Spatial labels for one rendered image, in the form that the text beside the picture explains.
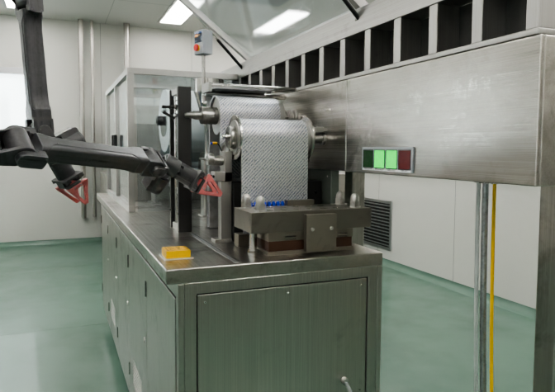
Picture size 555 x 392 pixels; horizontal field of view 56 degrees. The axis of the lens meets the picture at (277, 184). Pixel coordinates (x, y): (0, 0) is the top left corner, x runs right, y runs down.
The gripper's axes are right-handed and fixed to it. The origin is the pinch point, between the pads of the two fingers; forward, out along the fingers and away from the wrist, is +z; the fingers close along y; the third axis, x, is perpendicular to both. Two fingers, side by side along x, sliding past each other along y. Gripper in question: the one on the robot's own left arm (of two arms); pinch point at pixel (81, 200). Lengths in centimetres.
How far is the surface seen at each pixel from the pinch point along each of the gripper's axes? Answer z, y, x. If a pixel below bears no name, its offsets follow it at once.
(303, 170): 20, -41, -55
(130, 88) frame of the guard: -11, 70, -72
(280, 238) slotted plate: 26, -52, -27
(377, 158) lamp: 16, -72, -56
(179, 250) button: 16.5, -36.2, -4.2
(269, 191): 21, -37, -42
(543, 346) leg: 52, -120, -33
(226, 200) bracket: 19.6, -24.6, -33.4
